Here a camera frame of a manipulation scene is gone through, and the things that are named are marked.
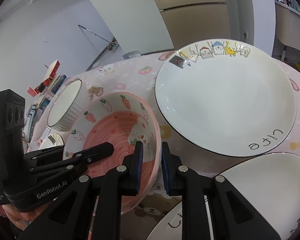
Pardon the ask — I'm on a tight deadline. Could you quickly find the white ribbed bowl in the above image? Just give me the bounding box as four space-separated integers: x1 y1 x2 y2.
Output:
47 80 82 132

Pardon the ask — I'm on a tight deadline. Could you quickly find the pink strawberry bowl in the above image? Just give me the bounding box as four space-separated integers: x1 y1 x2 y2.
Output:
63 92 161 213

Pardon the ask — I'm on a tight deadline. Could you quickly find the left hand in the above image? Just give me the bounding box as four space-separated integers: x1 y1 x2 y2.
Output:
2 204 37 230

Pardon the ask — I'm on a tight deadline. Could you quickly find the white paper leaflet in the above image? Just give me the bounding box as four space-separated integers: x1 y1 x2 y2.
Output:
36 127 51 147

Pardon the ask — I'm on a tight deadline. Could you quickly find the stack of books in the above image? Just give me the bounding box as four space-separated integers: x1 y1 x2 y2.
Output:
22 75 67 143

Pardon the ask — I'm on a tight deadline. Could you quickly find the red white cardboard box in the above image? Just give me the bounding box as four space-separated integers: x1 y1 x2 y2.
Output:
27 60 60 97

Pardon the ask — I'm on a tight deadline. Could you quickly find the pink cartoon tablecloth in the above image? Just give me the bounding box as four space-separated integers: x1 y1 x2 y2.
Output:
77 52 300 239

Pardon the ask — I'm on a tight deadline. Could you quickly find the beige bathroom vanity cabinet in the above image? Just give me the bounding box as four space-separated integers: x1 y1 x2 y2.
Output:
275 1 300 51

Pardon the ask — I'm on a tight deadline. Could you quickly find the gold refrigerator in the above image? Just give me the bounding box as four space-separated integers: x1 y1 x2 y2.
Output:
154 0 231 49

